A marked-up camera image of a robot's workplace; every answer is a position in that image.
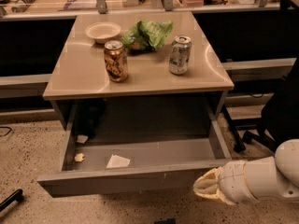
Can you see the padded gripper body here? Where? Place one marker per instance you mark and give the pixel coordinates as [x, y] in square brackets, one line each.
[233, 181]

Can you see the white green soda can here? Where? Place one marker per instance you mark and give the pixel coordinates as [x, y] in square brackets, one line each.
[180, 54]

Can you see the small white paper piece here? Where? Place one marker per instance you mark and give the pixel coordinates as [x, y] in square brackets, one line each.
[82, 139]

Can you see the brown soda can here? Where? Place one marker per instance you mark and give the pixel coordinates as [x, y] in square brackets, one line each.
[115, 60]

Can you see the long background workbench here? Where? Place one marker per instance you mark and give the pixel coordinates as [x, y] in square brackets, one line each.
[235, 32]

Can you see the black office chair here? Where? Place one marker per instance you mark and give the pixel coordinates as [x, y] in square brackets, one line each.
[280, 116]

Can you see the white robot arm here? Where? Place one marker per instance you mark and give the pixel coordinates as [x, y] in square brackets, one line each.
[250, 181]

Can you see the black bar on floor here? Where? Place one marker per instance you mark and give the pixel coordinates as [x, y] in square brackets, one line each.
[16, 196]

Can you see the white bowl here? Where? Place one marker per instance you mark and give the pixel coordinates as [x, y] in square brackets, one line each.
[101, 32]

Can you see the green chip bag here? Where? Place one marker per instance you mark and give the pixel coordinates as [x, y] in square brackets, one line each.
[147, 35]

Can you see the small yellow crumpled scrap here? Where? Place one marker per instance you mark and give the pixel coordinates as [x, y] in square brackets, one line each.
[79, 157]

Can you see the white paper scrap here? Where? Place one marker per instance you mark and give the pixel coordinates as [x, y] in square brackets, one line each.
[116, 161]

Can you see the grey top drawer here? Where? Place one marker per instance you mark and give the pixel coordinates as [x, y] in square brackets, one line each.
[170, 140]

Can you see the beige-top drawer cabinet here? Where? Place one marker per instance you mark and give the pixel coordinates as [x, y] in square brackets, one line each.
[80, 71]

